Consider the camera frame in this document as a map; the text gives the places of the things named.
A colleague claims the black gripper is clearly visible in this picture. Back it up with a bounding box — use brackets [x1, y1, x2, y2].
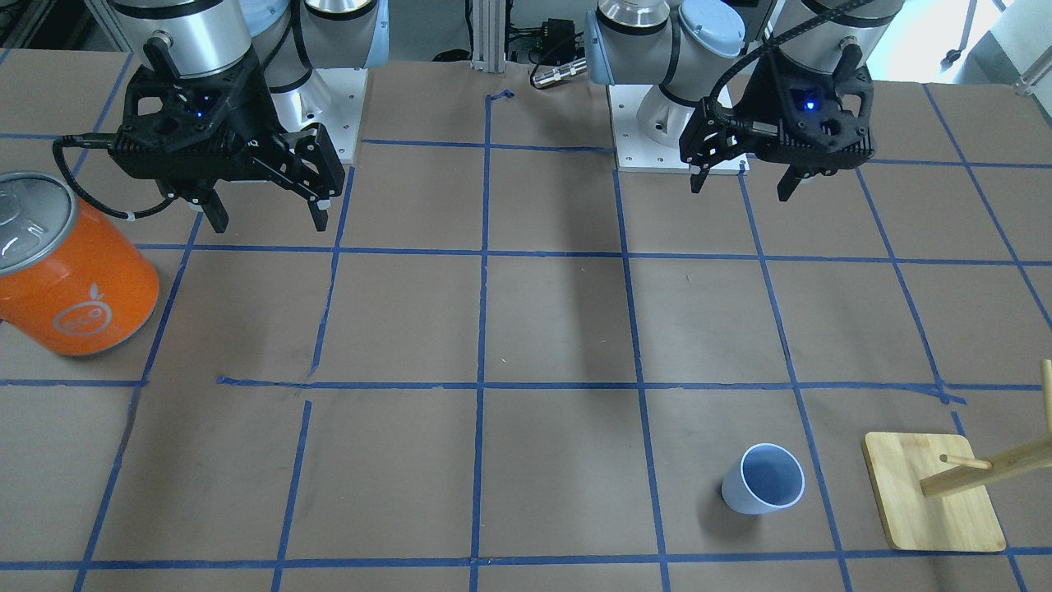
[108, 58, 345, 234]
[679, 56, 878, 202]

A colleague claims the light blue plastic cup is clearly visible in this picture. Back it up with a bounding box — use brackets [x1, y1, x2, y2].
[720, 442, 805, 515]

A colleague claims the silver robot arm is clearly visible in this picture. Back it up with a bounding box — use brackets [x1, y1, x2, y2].
[103, 1, 390, 234]
[583, 1, 904, 201]

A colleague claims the orange tin can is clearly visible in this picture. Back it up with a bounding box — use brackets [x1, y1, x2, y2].
[1, 171, 160, 356]

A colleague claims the wooden mug tree stand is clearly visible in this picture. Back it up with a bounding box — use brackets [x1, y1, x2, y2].
[861, 359, 1052, 552]

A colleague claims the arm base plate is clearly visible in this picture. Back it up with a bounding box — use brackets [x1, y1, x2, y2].
[271, 68, 371, 164]
[607, 82, 749, 173]

